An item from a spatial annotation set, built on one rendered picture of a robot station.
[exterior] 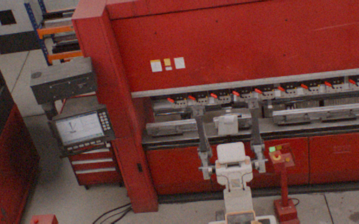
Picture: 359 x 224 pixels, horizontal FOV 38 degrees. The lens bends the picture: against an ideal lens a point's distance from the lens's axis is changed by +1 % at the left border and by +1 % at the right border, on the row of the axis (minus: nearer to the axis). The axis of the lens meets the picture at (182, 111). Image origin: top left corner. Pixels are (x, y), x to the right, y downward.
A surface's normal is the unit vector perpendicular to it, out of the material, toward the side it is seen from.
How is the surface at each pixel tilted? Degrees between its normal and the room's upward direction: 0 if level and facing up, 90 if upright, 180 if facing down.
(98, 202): 0
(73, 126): 90
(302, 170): 90
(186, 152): 90
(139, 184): 90
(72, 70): 0
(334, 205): 0
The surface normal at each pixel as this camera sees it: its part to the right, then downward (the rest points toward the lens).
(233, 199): -0.01, 0.49
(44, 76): -0.16, -0.79
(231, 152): -0.11, -0.08
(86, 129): 0.19, 0.57
